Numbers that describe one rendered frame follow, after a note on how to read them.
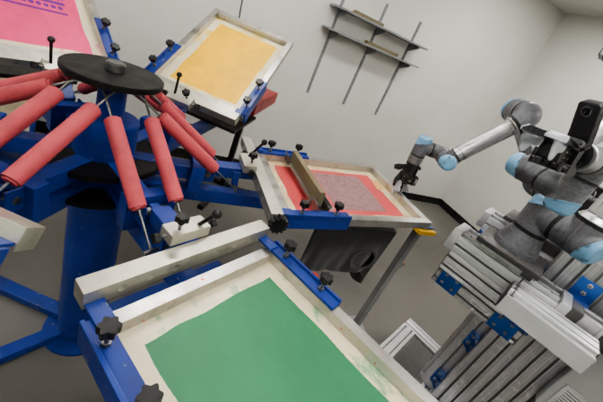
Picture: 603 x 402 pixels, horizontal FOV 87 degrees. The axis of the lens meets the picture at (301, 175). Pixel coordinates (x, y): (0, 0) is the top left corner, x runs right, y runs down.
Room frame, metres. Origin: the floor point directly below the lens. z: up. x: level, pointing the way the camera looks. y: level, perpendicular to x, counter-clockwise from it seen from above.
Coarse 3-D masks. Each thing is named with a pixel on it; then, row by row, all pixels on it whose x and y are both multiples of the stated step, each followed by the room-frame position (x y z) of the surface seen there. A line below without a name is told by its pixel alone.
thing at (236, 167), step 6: (222, 162) 1.23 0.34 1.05; (228, 162) 1.25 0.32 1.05; (234, 162) 1.27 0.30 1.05; (222, 168) 1.19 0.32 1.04; (228, 168) 1.21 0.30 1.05; (234, 168) 1.22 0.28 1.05; (240, 168) 1.24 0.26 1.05; (216, 174) 1.19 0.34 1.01; (222, 174) 1.20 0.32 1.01; (228, 174) 1.21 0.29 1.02; (240, 174) 1.24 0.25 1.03; (246, 174) 1.25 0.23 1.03
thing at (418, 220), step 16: (272, 160) 1.60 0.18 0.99; (304, 160) 1.69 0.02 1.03; (320, 160) 1.76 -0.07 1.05; (272, 176) 1.37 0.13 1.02; (384, 176) 1.85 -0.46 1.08; (400, 192) 1.69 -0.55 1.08; (416, 208) 1.56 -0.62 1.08; (352, 224) 1.24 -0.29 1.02; (368, 224) 1.28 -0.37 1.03; (384, 224) 1.32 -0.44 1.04; (400, 224) 1.37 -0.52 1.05; (416, 224) 1.42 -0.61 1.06
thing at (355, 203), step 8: (288, 192) 1.33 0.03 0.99; (296, 192) 1.36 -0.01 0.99; (328, 192) 1.47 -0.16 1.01; (336, 192) 1.50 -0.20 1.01; (344, 192) 1.53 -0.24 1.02; (352, 192) 1.56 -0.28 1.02; (360, 192) 1.59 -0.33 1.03; (296, 200) 1.29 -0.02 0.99; (328, 200) 1.39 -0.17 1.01; (336, 200) 1.42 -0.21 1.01; (344, 200) 1.44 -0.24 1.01; (352, 200) 1.47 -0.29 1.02; (360, 200) 1.50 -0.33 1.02; (368, 200) 1.53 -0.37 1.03; (376, 200) 1.57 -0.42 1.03; (384, 200) 1.60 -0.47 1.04; (296, 208) 1.22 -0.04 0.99; (344, 208) 1.37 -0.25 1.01; (352, 208) 1.39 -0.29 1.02; (360, 208) 1.42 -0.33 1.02; (368, 208) 1.45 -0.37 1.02; (376, 208) 1.48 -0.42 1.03; (384, 208) 1.51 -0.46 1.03; (392, 208) 1.54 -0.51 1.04
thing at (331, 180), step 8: (280, 168) 1.55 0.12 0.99; (288, 168) 1.58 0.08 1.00; (280, 176) 1.46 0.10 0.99; (288, 176) 1.49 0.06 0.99; (320, 176) 1.62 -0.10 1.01; (328, 176) 1.66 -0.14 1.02; (336, 176) 1.69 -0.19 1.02; (344, 176) 1.73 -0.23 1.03; (352, 176) 1.77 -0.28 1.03; (360, 176) 1.81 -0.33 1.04; (288, 184) 1.41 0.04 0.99; (296, 184) 1.44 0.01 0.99; (320, 184) 1.53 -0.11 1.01; (328, 184) 1.56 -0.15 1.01; (336, 184) 1.59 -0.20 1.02; (344, 184) 1.62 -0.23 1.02; (352, 184) 1.66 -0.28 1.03; (360, 184) 1.69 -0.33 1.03; (368, 184) 1.73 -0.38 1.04; (368, 192) 1.63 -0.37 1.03; (376, 192) 1.66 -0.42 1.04
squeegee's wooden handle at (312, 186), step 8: (296, 152) 1.58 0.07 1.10; (296, 160) 1.52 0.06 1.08; (296, 168) 1.50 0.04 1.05; (304, 168) 1.42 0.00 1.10; (304, 176) 1.40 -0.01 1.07; (312, 176) 1.36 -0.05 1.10; (304, 184) 1.38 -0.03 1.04; (312, 184) 1.31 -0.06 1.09; (312, 192) 1.29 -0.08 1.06; (320, 192) 1.24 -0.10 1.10; (320, 200) 1.25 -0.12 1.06
